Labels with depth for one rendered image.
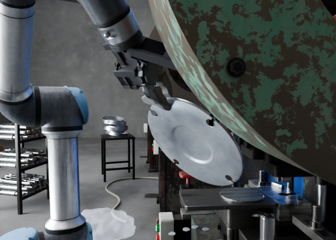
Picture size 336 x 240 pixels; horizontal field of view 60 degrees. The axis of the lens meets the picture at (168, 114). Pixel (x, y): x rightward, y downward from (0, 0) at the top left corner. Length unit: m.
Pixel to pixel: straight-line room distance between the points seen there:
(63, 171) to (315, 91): 0.71
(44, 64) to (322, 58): 7.57
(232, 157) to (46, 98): 0.52
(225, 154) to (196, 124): 0.10
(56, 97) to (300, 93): 0.67
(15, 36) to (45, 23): 7.27
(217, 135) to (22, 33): 0.47
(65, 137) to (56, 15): 7.12
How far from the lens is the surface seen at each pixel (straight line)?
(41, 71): 7.83
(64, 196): 0.92
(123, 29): 0.57
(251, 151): 0.83
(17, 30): 0.69
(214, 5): 0.35
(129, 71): 0.62
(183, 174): 1.16
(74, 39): 7.71
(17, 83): 0.79
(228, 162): 0.72
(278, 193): 0.94
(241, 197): 0.86
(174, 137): 0.79
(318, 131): 0.39
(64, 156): 0.90
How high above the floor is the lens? 1.07
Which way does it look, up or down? 4 degrees down
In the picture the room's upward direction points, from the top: straight up
